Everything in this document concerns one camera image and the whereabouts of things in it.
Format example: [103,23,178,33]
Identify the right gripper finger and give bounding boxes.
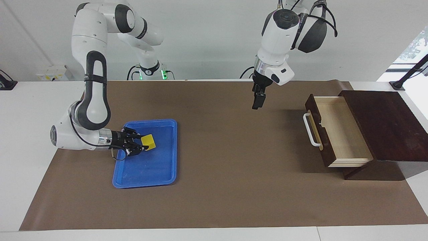
[123,127,143,139]
[125,143,150,157]

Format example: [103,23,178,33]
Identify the yellow block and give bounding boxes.
[140,134,156,152]

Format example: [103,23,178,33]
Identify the wooden drawer with white handle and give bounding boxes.
[303,94,374,168]

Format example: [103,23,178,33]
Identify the dark wooden drawer cabinet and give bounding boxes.
[338,90,428,181]

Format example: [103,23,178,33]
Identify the blue plastic tray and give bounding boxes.
[112,119,178,189]

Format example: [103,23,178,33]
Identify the brown paper table mat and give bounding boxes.
[19,79,428,231]

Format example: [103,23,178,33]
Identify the black clamp stand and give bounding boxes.
[390,54,428,91]

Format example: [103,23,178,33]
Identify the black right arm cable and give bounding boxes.
[70,100,126,162]

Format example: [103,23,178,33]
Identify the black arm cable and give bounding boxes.
[278,0,338,51]
[70,100,126,162]

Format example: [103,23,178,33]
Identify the black left base cable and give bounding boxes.
[240,66,256,79]

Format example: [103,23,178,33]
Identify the black base cable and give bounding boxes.
[127,65,140,81]
[240,66,256,79]

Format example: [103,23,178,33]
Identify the black right base cable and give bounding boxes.
[127,65,140,81]

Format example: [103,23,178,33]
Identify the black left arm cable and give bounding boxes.
[278,0,338,51]

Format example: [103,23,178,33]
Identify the black desk mount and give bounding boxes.
[0,70,18,91]

